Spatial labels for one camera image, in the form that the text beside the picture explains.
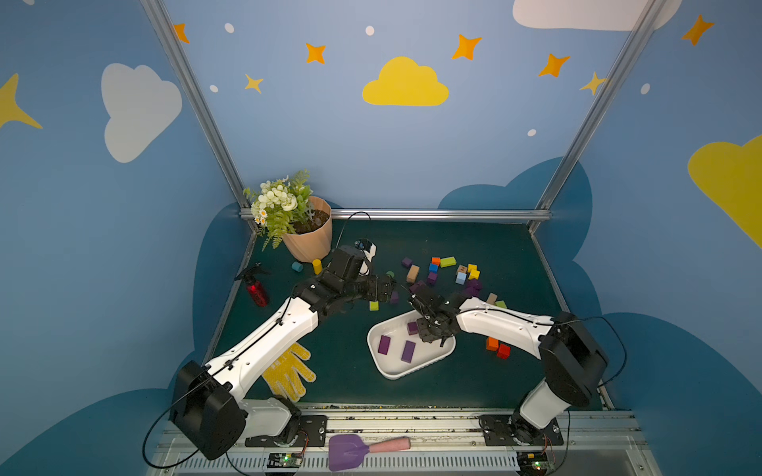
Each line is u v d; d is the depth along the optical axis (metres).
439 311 0.64
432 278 1.04
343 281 0.58
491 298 0.99
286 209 0.86
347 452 0.71
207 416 0.39
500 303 0.98
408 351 0.88
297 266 1.05
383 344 0.88
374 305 0.96
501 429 0.75
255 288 0.91
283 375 0.83
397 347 0.89
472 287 1.02
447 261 1.10
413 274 1.04
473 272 1.05
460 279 1.04
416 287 1.05
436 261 1.08
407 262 1.08
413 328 0.90
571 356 0.45
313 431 0.75
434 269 1.05
